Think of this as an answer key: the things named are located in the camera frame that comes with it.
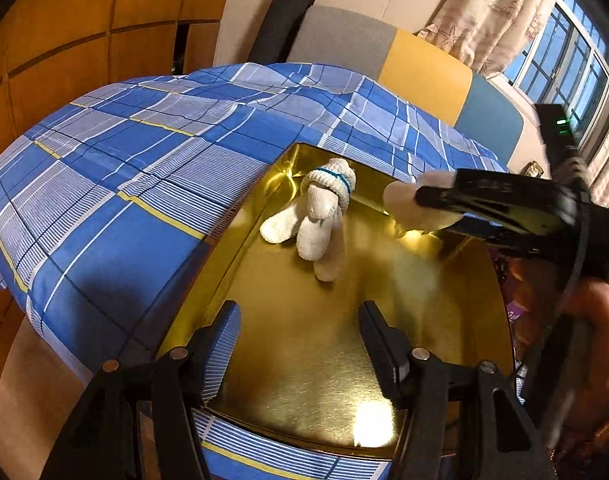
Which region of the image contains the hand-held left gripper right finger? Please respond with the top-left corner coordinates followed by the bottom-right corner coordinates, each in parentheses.
top-left (358, 300), bottom-right (557, 480)

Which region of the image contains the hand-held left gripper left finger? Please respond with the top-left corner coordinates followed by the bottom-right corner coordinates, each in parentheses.
top-left (42, 300), bottom-right (242, 480)

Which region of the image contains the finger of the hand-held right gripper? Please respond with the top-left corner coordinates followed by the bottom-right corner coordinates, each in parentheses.
top-left (415, 169), bottom-right (578, 234)
top-left (447, 221), bottom-right (576, 262)

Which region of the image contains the gold box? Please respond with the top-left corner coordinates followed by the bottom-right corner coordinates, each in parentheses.
top-left (157, 142), bottom-right (517, 461)

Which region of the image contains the white knit glove blue stripe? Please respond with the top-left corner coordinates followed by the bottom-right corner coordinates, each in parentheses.
top-left (260, 157), bottom-right (357, 282)

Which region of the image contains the person's right hand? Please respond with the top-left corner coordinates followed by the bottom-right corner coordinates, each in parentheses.
top-left (567, 280), bottom-right (609, 411)

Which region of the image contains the grey yellow blue headboard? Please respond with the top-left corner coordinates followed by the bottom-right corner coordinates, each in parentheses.
top-left (287, 5), bottom-right (525, 162)

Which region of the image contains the blue plaid bed sheet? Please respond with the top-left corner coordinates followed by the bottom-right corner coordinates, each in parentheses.
top-left (0, 62), bottom-right (510, 480)

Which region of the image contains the beige patterned curtain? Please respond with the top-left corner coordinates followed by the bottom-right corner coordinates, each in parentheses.
top-left (417, 0), bottom-right (567, 78)

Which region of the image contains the beige bed base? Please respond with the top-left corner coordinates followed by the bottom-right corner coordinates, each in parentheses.
top-left (0, 317), bottom-right (92, 480)

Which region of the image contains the black rolled mat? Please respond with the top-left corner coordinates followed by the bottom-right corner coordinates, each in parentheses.
top-left (248, 0), bottom-right (319, 65)

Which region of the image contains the window with grid frame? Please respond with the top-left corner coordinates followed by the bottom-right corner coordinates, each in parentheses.
top-left (504, 0), bottom-right (609, 137)

